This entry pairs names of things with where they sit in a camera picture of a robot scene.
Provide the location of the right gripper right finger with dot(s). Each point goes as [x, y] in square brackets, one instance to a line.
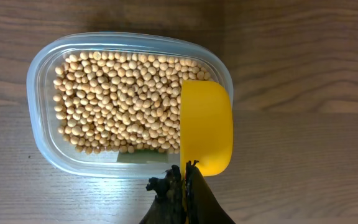
[201, 204]

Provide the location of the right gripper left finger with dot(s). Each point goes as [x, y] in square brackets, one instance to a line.
[167, 207]

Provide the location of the yellow measuring scoop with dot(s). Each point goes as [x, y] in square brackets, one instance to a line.
[206, 126]

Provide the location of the soybeans in container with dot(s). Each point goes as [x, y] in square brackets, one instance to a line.
[114, 101]

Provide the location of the clear plastic container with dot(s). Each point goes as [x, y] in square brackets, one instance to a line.
[40, 91]

